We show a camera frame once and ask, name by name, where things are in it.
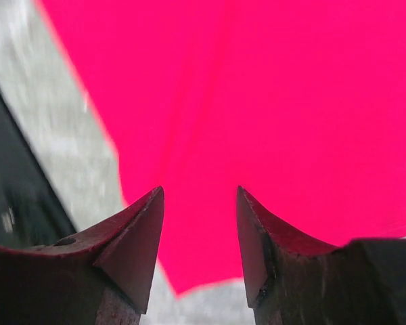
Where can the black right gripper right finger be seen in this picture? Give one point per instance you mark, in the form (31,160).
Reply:
(293,278)

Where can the red t shirt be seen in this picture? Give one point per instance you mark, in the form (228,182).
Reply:
(303,103)

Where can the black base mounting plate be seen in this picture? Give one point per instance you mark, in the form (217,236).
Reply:
(31,214)

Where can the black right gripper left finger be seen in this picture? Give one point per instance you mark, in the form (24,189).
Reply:
(102,275)

